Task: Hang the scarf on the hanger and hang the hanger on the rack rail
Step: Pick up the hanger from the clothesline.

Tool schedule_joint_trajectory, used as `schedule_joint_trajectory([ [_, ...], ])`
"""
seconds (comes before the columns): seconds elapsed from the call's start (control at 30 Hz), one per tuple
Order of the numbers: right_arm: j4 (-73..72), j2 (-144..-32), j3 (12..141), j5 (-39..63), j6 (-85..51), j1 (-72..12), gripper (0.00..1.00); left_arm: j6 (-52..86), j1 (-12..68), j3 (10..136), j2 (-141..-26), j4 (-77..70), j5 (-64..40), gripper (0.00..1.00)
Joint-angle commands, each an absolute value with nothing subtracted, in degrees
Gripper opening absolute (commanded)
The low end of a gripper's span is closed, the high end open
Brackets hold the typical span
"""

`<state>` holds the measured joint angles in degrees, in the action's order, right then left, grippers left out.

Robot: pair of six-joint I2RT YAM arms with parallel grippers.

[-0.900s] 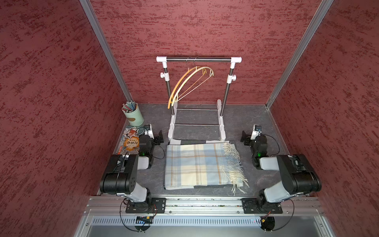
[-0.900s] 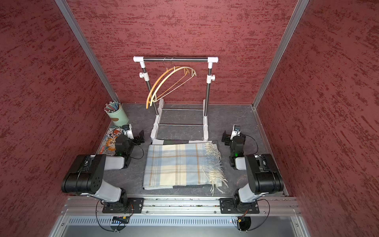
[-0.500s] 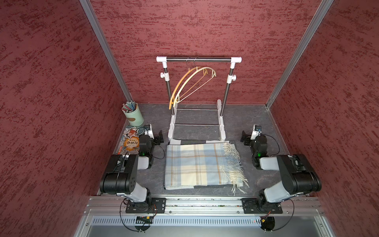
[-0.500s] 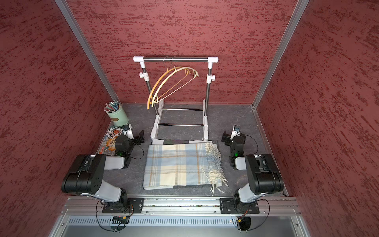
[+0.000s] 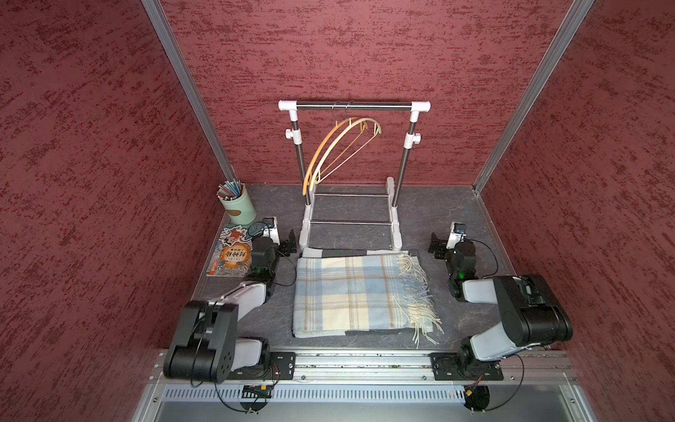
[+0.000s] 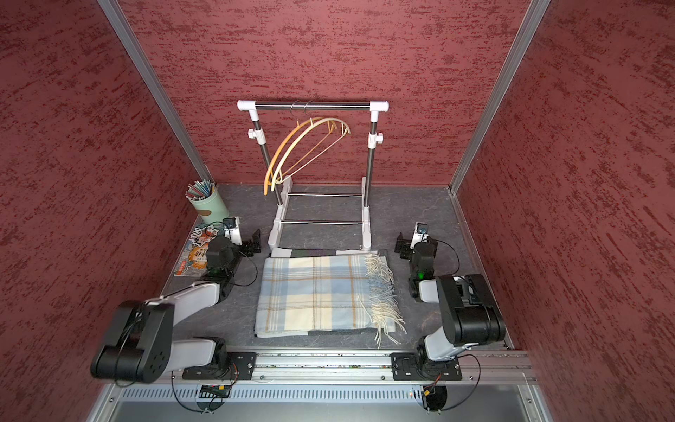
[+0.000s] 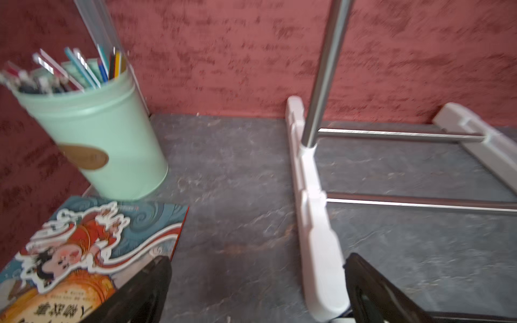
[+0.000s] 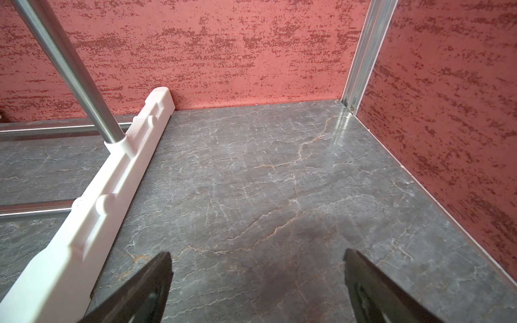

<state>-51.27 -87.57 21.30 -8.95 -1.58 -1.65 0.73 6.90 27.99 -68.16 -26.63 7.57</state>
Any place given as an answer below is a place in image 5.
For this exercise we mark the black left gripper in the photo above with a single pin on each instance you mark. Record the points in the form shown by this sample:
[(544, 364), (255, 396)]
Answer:
[(286, 243)]

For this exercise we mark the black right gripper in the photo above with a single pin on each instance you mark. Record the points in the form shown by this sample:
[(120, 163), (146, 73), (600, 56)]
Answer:
[(439, 243)]

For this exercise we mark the blue plaid fringed scarf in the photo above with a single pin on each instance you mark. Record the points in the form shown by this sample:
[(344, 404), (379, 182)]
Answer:
[(348, 295)]

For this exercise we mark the brown wooden hanger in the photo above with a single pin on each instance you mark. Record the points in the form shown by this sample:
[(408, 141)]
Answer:
[(315, 174)]

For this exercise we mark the light cream wooden hanger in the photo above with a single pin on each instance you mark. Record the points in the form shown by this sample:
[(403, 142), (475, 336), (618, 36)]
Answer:
[(346, 141)]

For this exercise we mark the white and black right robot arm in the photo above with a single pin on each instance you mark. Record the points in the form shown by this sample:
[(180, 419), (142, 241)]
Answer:
[(530, 316)]

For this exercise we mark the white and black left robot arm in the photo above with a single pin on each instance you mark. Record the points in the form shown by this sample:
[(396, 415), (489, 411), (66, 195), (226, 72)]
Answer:
[(206, 346)]

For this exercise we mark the colourful illustrated book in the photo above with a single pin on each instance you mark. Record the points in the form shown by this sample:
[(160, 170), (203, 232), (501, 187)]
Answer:
[(232, 254)]

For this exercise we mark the green cup with pencils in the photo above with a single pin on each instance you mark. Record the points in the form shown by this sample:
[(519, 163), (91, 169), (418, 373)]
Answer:
[(237, 203)]

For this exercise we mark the white and steel clothes rack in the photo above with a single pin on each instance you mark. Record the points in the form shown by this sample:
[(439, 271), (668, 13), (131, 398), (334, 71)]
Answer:
[(391, 221)]

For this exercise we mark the left aluminium corner profile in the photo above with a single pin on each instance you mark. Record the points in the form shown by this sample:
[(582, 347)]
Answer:
[(170, 45)]

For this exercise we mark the aluminium corner profile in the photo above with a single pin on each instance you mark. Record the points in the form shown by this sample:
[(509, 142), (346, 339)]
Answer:
[(170, 45), (563, 37)]

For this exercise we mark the right aluminium corner profile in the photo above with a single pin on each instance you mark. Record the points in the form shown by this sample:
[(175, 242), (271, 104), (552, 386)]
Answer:
[(563, 37)]

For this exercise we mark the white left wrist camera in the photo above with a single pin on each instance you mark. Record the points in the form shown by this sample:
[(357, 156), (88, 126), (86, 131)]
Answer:
[(271, 229)]

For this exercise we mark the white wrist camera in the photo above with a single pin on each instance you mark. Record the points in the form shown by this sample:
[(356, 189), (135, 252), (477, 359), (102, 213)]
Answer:
[(457, 234), (271, 229)]

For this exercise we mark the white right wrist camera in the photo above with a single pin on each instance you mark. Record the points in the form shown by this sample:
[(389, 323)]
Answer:
[(457, 234)]

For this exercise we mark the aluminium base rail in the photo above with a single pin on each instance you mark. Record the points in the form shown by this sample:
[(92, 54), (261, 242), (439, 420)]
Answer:
[(414, 366)]

